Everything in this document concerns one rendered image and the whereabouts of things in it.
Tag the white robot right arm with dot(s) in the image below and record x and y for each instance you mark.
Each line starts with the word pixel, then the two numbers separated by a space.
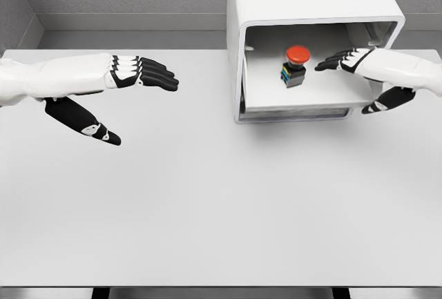
pixel 435 78

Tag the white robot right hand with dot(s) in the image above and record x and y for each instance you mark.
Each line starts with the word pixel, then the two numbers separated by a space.
pixel 390 66

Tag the white cabinet drawer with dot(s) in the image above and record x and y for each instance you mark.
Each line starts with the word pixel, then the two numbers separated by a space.
pixel 324 95

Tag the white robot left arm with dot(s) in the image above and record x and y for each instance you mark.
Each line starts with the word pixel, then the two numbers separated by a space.
pixel 15 83

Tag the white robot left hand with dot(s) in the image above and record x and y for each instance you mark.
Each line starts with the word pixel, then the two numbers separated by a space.
pixel 79 74

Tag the red button load switch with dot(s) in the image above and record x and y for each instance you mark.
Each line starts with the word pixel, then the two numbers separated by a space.
pixel 294 71

